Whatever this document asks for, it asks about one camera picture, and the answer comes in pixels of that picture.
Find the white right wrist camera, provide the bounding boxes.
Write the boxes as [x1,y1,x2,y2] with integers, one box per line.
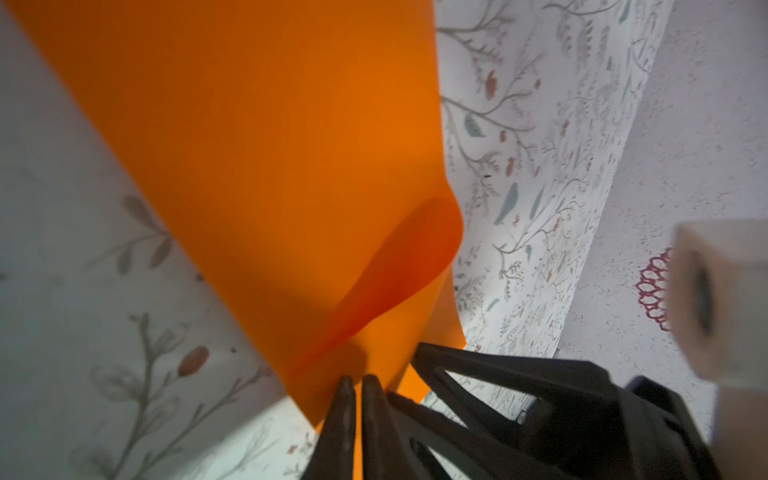
[666,219,767,479]

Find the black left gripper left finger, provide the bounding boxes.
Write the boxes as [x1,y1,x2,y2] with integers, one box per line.
[301,376,357,480]

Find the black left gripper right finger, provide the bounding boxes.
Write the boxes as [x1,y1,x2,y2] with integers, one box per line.
[361,375,417,480]

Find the orange square paper sheet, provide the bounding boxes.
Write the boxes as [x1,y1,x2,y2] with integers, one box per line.
[1,1,461,479]

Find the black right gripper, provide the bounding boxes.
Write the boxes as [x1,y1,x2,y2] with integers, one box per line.
[386,343,721,479]

